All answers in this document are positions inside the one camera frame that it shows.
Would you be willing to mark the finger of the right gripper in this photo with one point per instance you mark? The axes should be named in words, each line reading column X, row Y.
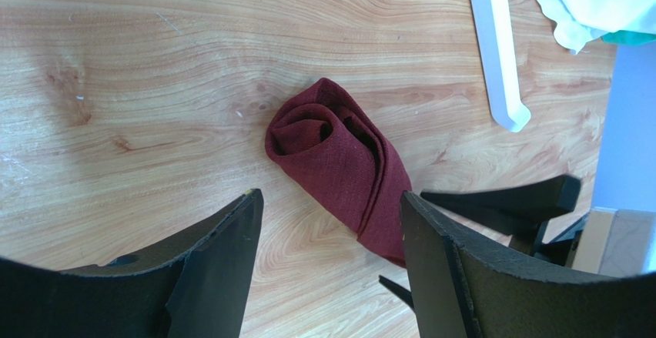
column 397, row 290

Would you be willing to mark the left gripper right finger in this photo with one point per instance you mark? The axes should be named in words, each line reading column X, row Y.
column 464, row 284

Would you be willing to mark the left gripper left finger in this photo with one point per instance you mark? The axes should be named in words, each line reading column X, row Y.
column 194, row 283

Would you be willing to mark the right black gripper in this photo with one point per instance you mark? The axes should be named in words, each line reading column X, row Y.
column 523, row 212

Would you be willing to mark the dark red cloth napkin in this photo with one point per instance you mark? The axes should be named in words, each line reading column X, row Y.
column 325, row 142

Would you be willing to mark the green garment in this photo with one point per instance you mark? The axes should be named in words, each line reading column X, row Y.
column 631, row 38

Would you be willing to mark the white t-shirt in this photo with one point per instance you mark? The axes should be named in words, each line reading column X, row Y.
column 578, row 22

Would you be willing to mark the white clothes rack stand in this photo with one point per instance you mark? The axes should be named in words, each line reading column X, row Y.
column 497, row 53

